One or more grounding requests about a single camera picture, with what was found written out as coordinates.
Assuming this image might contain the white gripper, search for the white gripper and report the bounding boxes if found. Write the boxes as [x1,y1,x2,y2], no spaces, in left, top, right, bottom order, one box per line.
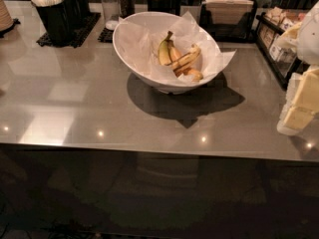
[276,1,319,135]

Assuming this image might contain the spotted yellow banana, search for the spotted yellow banana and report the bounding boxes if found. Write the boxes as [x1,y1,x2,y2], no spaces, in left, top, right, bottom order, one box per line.
[169,44,201,72]

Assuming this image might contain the yellow banana at bottom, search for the yellow banana at bottom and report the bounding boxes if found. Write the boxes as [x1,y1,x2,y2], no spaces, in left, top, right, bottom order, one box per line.
[174,67,203,82]

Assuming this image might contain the yellow banana behind green one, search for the yellow banana behind green one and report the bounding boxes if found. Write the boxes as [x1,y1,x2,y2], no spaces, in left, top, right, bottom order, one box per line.
[168,40,181,62]

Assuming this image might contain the green-yellow banana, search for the green-yellow banana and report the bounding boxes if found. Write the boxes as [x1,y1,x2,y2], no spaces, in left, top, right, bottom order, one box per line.
[158,31,172,66]

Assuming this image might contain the white paper bowl liner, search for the white paper bowl liner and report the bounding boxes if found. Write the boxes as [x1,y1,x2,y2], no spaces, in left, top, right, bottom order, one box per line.
[117,11,237,87]

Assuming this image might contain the black condiment packet rack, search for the black condiment packet rack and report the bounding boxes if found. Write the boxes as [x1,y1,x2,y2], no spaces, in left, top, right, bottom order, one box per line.
[255,12,309,90]

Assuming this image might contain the condiment packets in rack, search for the condiment packets in rack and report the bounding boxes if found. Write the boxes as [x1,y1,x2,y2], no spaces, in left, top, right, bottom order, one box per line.
[258,7,305,77]

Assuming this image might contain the brown napkin stack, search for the brown napkin stack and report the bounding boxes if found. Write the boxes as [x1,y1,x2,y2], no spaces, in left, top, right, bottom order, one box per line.
[204,0,254,25]

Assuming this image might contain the black stirrer holder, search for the black stirrer holder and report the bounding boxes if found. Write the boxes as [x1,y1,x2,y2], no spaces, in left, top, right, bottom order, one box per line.
[147,0,180,16]

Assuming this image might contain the dark pepper shaker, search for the dark pepper shaker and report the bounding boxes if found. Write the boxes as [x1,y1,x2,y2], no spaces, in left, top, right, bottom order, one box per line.
[116,0,137,19]

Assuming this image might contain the small black mat under shakers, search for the small black mat under shakers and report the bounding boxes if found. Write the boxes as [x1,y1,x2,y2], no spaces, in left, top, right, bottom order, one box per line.
[98,28,114,43]

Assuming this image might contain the clear salt shaker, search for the clear salt shaker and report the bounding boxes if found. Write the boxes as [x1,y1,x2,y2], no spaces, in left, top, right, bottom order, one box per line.
[101,0,119,31]

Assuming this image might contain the black cutlery holder rear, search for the black cutlery holder rear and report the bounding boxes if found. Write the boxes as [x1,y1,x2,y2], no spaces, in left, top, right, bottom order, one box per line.
[64,0,89,30]

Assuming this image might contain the black cutlery holder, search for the black cutlery holder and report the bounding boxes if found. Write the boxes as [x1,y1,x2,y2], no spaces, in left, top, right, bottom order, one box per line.
[64,0,89,30]
[34,2,72,46]

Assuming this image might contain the black cutlery holder front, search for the black cutlery holder front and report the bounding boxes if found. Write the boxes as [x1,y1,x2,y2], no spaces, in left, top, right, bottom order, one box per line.
[34,2,72,46]

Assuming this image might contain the stack of brown cup lids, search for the stack of brown cup lids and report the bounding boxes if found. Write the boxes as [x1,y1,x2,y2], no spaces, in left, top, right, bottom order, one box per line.
[0,0,14,31]

